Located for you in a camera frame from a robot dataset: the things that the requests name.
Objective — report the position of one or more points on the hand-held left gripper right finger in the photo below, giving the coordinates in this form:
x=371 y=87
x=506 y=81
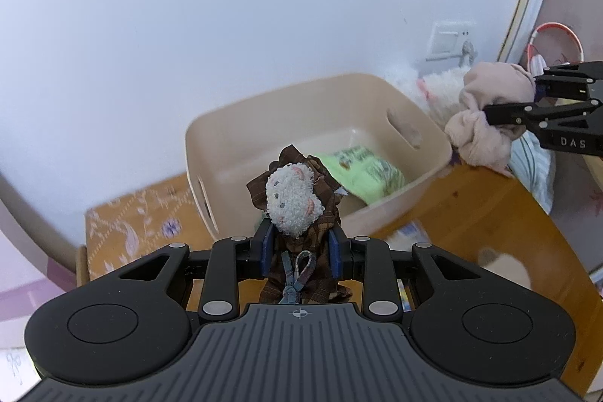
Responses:
x=335 y=249

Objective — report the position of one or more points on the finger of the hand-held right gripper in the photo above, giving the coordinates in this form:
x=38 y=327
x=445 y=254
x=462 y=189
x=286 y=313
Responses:
x=509 y=114
x=565 y=84

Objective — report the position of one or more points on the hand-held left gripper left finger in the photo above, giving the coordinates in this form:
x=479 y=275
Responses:
x=266 y=247

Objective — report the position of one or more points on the pale pink cloth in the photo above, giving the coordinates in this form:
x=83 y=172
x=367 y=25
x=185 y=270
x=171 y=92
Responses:
x=490 y=86

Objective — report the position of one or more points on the plush doll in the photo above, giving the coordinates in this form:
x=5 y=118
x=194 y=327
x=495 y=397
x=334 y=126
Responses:
x=289 y=199

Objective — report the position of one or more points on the beige plastic storage bin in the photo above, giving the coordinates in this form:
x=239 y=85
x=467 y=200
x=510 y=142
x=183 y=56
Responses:
x=292 y=114

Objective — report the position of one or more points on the wooden desktop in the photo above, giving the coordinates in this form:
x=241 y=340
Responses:
x=471 y=213

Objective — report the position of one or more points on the light striped cloth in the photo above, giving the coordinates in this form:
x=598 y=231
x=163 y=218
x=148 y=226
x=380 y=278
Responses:
x=532 y=166

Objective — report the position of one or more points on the red and white headphones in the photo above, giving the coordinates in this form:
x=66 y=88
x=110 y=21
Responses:
x=556 y=26

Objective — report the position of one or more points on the white fluffy plush toy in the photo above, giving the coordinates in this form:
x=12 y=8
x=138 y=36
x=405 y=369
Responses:
x=443 y=93

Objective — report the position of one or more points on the green snack packet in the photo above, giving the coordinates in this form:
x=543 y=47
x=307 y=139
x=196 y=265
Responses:
x=367 y=176

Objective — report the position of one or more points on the floral patterned table mat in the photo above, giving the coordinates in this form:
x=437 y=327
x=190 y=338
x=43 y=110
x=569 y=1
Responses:
x=132 y=223

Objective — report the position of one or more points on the white wall socket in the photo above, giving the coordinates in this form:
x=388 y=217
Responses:
x=443 y=41

